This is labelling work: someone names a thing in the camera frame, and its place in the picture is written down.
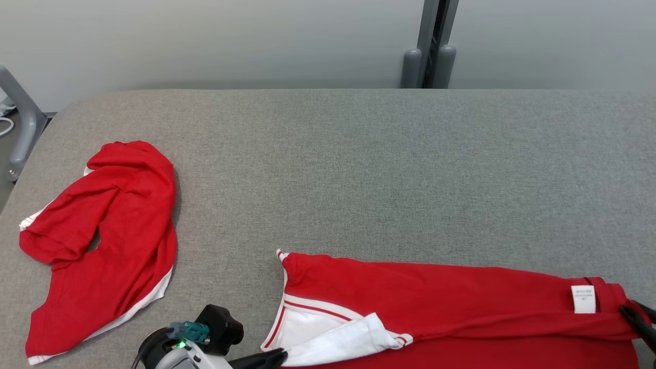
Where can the red shorts with white trim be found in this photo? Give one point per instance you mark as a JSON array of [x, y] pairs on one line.
[[128, 215]]

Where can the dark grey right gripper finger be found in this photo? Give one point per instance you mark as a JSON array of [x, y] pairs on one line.
[[647, 309], [640, 325]]

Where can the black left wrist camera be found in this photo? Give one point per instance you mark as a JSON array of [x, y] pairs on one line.
[[220, 328]]

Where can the grey partition joint post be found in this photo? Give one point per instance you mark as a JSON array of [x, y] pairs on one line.
[[412, 66]]

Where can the white power strips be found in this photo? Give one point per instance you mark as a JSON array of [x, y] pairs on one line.
[[10, 128]]

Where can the teal left camera connector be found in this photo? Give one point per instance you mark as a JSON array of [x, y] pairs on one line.
[[189, 332]]

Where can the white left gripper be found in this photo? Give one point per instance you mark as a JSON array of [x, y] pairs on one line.
[[195, 359]]

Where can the grey table frame leg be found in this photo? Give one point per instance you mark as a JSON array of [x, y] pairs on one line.
[[31, 118]]

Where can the red jersey with white sleeves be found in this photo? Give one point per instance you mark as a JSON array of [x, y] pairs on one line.
[[435, 307]]

